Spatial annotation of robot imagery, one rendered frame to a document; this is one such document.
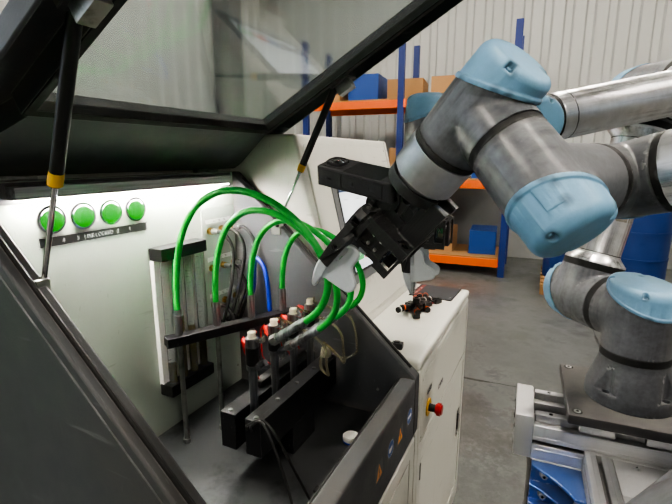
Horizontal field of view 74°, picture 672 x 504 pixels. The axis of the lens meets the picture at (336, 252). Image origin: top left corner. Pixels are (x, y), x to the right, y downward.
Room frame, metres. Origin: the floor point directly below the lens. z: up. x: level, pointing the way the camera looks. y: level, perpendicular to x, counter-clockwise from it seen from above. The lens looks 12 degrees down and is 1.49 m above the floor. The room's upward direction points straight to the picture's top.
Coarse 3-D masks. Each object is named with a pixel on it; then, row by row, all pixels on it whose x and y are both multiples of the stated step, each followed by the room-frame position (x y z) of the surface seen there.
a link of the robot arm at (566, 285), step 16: (656, 64) 0.90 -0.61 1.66; (624, 128) 0.91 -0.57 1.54; (640, 128) 0.89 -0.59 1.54; (656, 128) 0.88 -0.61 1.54; (624, 224) 0.89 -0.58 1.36; (592, 240) 0.90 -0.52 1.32; (608, 240) 0.89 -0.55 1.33; (624, 240) 0.89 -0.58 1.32; (576, 256) 0.90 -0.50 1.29; (592, 256) 0.89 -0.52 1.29; (608, 256) 0.88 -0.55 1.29; (560, 272) 0.93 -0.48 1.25; (576, 272) 0.89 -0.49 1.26; (592, 272) 0.87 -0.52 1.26; (608, 272) 0.86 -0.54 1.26; (544, 288) 0.95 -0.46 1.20; (560, 288) 0.91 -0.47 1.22; (576, 288) 0.87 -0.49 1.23; (560, 304) 0.91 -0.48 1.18; (576, 304) 0.86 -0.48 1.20; (576, 320) 0.88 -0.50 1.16
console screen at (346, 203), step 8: (336, 192) 1.34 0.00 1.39; (344, 192) 1.38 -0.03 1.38; (336, 200) 1.32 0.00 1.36; (344, 200) 1.37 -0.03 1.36; (352, 200) 1.42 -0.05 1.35; (360, 200) 1.47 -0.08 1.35; (336, 208) 1.31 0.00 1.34; (344, 208) 1.36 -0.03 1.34; (352, 208) 1.41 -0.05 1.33; (344, 216) 1.34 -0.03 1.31; (344, 224) 1.33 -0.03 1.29; (360, 256) 1.37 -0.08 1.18; (368, 264) 1.41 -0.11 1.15; (368, 272) 1.40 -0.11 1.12
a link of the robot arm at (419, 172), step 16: (416, 144) 0.47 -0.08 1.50; (400, 160) 0.48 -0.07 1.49; (416, 160) 0.46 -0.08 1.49; (432, 160) 0.53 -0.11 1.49; (400, 176) 0.49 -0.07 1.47; (416, 176) 0.47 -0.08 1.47; (432, 176) 0.46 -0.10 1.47; (448, 176) 0.46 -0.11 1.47; (464, 176) 0.46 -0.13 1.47; (416, 192) 0.48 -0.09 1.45; (432, 192) 0.47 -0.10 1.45; (448, 192) 0.47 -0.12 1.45
